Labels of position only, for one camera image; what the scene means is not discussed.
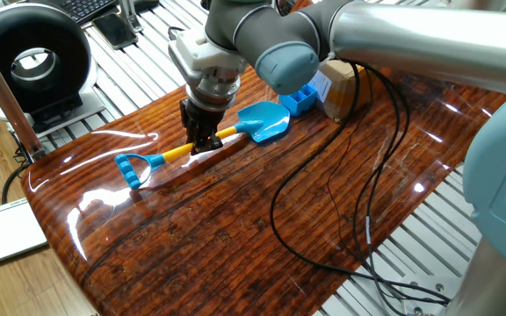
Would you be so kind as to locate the wood-grain table mat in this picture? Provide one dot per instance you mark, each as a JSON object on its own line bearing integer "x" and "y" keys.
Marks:
{"x": 235, "y": 241}

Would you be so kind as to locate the black smartphone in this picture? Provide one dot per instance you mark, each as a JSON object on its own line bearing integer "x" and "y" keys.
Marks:
{"x": 114, "y": 30}

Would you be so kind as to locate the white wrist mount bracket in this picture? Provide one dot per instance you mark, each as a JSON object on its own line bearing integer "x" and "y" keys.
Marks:
{"x": 200, "y": 52}

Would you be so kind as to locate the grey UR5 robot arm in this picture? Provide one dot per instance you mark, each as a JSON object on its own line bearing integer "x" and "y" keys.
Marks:
{"x": 499, "y": 175}

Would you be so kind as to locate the brown metal post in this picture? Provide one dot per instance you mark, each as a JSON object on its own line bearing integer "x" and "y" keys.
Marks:
{"x": 2, "y": 92}

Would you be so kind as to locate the taped cardboard box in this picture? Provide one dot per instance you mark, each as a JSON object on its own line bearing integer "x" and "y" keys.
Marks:
{"x": 341, "y": 92}

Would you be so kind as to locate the blue plastic building block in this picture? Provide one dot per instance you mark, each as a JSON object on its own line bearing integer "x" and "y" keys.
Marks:
{"x": 297, "y": 103}

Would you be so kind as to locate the silver metal stand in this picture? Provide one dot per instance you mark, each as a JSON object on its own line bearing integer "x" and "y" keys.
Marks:
{"x": 127, "y": 17}

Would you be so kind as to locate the black keyboard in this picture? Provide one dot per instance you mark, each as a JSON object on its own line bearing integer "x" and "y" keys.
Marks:
{"x": 86, "y": 9}

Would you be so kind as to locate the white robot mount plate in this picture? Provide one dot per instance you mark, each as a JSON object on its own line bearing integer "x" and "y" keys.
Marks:
{"x": 424, "y": 283}

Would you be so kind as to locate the white flat board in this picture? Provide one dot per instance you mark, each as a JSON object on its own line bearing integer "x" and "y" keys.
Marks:
{"x": 2, "y": 232}

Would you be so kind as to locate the blue yellow toy shovel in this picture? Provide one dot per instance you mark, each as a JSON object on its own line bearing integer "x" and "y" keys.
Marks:
{"x": 264, "y": 118}

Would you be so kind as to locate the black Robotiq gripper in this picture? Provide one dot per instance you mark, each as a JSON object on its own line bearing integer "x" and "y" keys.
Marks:
{"x": 202, "y": 118}

